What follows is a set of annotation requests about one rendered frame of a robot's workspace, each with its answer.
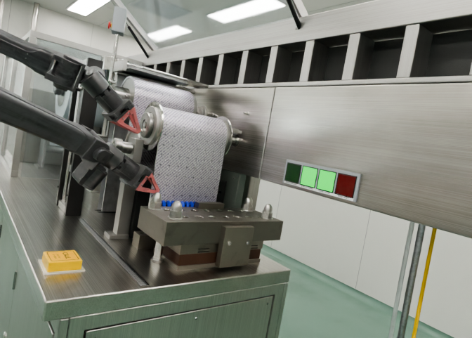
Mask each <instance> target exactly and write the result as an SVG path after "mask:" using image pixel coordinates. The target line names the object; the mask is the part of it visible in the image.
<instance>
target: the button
mask: <svg viewBox="0 0 472 338"><path fill-rule="evenodd" d="M42 262H43V264H44V267H45V269H46V271H47V272H56V271H71V270H80V269H81V265H82V260H81V258H80V257H79V255H78V254H77V253H76V251H75V250H68V251H54V252H43V256H42Z"/></svg>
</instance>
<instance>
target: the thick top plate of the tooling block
mask: <svg viewBox="0 0 472 338"><path fill-rule="evenodd" d="M148 207H149V206H140V214H139V218H138V226H137V227H138V228H139V229H141V230H142V231H143V232H144V233H146V234H147V235H149V236H150V237H151V238H152V239H154V240H155V241H157V242H158V243H159V244H160V245H162V246H163V247H165V246H179V245H204V244H217V243H219V240H220V236H221V229H222V226H239V225H250V226H253V227H254V234H253V238H252V242H255V241H269V240H280V237H281V233H282V226H283V221H281V220H279V219H276V218H274V217H272V218H273V219H272V220H268V219H262V218H261V216H262V213H261V212H258V211H256V210H254V209H252V210H253V211H252V212H246V211H244V210H242V208H224V209H198V208H196V207H182V215H181V217H182V220H173V219H169V218H168V216H169V213H170V209H171V207H162V210H152V209H149V208H148Z"/></svg>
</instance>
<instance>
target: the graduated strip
mask: <svg viewBox="0 0 472 338"><path fill-rule="evenodd" d="M77 220H78V221H79V222H80V223H81V224H82V225H83V226H84V227H85V228H86V229H87V231H88V232H89V233H90V234H92V236H93V237H94V238H95V239H96V240H97V241H98V242H99V243H100V244H101V245H102V246H103V247H104V248H105V249H106V250H107V251H108V253H109V254H110V255H111V256H112V257H113V258H114V259H115V260H116V261H117V262H118V263H119V265H120V266H121V267H122V268H123V269H124V270H125V271H126V272H127V273H128V274H129V275H130V276H131V277H132V278H133V279H134V280H135V281H136V282H137V283H138V284H139V286H140V287H141V286H147V285H149V284H148V283H147V282H146V281H145V280H144V279H143V278H142V277H141V276H140V275H139V274H138V273H137V272H136V271H135V270H134V269H133V268H132V267H131V266H130V265H129V264H128V263H127V262H126V261H125V260H124V259H123V258H122V257H121V256H120V255H119V254H118V253H117V252H116V251H115V250H114V249H113V248H112V247H111V246H110V245H109V244H108V243H107V242H106V241H105V240H104V239H103V238H102V237H101V236H100V235H99V234H98V233H97V232H96V231H95V230H94V229H93V228H92V227H91V226H90V225H89V224H88V223H87V222H86V221H85V220H84V219H77Z"/></svg>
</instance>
